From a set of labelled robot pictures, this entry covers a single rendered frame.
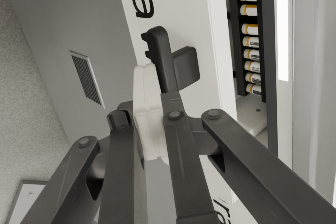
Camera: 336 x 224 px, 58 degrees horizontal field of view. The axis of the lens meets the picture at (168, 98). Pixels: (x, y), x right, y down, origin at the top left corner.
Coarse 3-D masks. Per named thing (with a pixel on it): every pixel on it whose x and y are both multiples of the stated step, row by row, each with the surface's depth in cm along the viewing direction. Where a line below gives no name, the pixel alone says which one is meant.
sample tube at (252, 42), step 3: (246, 36) 32; (249, 36) 32; (243, 39) 32; (246, 39) 32; (249, 39) 32; (252, 39) 32; (255, 39) 31; (258, 39) 31; (243, 42) 32; (246, 42) 32; (249, 42) 32; (252, 42) 31; (255, 42) 31; (258, 42) 31; (246, 45) 32; (249, 45) 32; (252, 45) 32; (255, 45) 31; (258, 45) 31
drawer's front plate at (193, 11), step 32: (128, 0) 27; (160, 0) 24; (192, 0) 21; (224, 0) 21; (192, 32) 22; (224, 32) 22; (224, 64) 22; (192, 96) 26; (224, 96) 23; (224, 192) 29
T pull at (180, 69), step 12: (156, 36) 20; (156, 48) 20; (168, 48) 21; (192, 48) 23; (156, 60) 21; (168, 60) 21; (180, 60) 22; (192, 60) 23; (168, 72) 21; (180, 72) 22; (192, 72) 23; (168, 84) 22; (180, 84) 22
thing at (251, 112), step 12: (228, 0) 34; (228, 24) 36; (240, 96) 41; (252, 96) 40; (240, 108) 38; (252, 108) 37; (264, 108) 37; (240, 120) 36; (252, 120) 35; (264, 120) 35; (252, 132) 34
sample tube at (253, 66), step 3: (246, 63) 34; (249, 63) 33; (252, 63) 33; (255, 63) 33; (258, 63) 33; (246, 66) 34; (249, 66) 33; (252, 66) 33; (255, 66) 33; (258, 66) 32; (246, 69) 34; (249, 69) 33; (252, 69) 33; (255, 69) 33; (258, 69) 32; (258, 72) 33
